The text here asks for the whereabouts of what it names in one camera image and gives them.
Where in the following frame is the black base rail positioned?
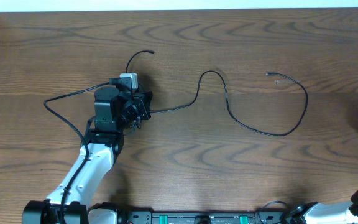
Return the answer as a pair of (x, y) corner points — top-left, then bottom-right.
(87, 201), (291, 224)

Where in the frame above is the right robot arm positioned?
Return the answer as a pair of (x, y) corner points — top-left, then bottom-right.
(284, 190), (358, 224)

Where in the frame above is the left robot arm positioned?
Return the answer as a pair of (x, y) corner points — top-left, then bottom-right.
(22, 86), (153, 223)

